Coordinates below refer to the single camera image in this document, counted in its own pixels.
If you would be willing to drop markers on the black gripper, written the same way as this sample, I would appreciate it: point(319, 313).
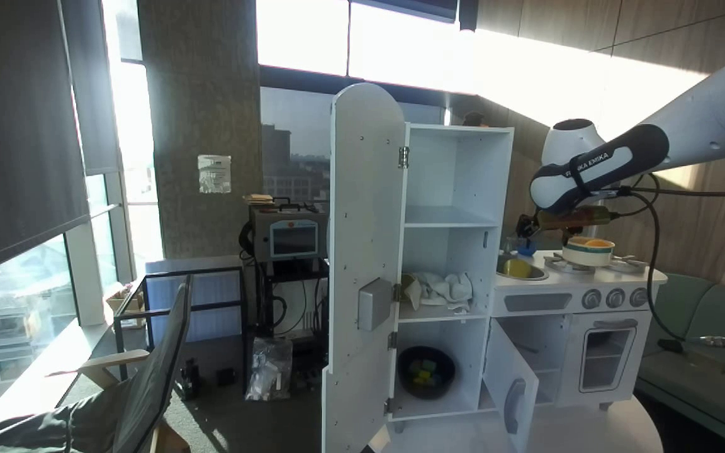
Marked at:
point(534, 224)

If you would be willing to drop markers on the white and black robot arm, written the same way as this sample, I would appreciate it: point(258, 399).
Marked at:
point(715, 116)

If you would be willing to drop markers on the blue bottle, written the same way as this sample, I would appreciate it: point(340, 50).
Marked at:
point(529, 248)

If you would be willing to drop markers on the round gray stove knob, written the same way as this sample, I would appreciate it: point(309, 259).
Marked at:
point(592, 298)
point(614, 298)
point(638, 295)

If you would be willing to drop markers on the white toy kitchen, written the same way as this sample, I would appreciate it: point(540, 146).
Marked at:
point(455, 167)

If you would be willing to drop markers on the white crumpled cloth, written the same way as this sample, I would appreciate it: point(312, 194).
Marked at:
point(438, 291)

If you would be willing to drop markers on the white oven door with window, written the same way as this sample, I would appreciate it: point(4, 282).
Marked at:
point(582, 360)

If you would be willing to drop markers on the tall white cabinet door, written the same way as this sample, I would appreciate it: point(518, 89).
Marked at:
point(367, 209)

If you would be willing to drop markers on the gray door latch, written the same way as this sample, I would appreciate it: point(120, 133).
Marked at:
point(373, 302)

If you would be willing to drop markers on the dark bowl with fruit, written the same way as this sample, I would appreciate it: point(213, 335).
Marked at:
point(427, 374)

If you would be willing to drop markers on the green sofa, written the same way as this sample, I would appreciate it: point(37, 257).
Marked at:
point(706, 385)

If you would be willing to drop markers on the gray electronic device box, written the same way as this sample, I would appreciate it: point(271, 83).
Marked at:
point(288, 235)

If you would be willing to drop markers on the black equipment cart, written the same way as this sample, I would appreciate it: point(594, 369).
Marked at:
point(258, 318)

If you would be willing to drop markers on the clear plastic bag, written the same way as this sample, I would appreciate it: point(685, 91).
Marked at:
point(267, 369)

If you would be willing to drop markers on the white paper sheet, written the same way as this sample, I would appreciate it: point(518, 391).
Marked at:
point(215, 175)

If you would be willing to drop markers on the white low cabinet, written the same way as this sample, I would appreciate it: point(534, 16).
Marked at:
point(202, 292)

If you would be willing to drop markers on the gray leaning panel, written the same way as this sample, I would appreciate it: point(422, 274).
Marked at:
point(158, 378)

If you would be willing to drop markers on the cardboard piece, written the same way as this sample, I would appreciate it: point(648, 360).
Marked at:
point(101, 364)

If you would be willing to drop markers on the dark roller blind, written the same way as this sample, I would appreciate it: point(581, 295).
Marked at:
point(12, 126)

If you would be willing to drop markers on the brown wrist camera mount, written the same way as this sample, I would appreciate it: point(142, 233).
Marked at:
point(584, 220)

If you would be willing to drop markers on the black metal frame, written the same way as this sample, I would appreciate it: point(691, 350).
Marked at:
point(131, 315)

